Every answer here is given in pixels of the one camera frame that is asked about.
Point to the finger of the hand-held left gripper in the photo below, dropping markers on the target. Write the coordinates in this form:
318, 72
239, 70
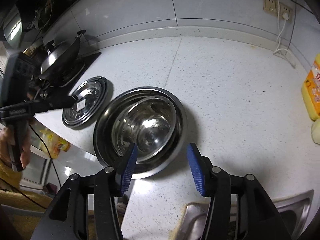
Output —
55, 103

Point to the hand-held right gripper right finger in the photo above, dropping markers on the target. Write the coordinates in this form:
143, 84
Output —
196, 172

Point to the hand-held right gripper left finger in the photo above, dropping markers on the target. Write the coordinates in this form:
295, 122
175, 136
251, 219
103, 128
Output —
128, 170

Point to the large steel plate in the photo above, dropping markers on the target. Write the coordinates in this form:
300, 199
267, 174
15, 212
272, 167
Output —
75, 125

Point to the large steel bowl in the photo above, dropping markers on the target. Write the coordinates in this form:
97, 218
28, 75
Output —
160, 168

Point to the steel plate with label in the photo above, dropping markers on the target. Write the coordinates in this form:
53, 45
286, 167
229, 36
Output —
87, 92

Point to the medium steel bowl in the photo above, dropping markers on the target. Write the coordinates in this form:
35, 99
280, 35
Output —
120, 135

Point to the person's left forearm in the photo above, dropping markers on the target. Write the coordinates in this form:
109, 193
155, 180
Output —
10, 177

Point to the person's left hand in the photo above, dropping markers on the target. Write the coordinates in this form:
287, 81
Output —
5, 147

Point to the yellow snack packet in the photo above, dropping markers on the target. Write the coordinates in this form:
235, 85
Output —
56, 143

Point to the steel wok lid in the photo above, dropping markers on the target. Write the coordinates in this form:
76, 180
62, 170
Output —
56, 57

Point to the black glass gas stove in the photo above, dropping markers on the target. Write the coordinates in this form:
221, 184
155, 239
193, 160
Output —
87, 60

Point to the black wok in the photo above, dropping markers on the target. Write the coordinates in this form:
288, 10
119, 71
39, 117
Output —
72, 51

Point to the black range hood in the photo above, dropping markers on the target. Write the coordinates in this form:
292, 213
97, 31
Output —
37, 5

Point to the yellow fleece clothing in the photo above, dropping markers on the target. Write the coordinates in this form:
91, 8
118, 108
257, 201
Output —
25, 200

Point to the steel sink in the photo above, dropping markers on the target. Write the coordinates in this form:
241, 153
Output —
295, 202

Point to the pale yellow object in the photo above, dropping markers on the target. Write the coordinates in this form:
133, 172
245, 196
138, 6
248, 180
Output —
316, 135

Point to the beige wall socket with plug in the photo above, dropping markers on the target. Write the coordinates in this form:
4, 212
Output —
285, 12

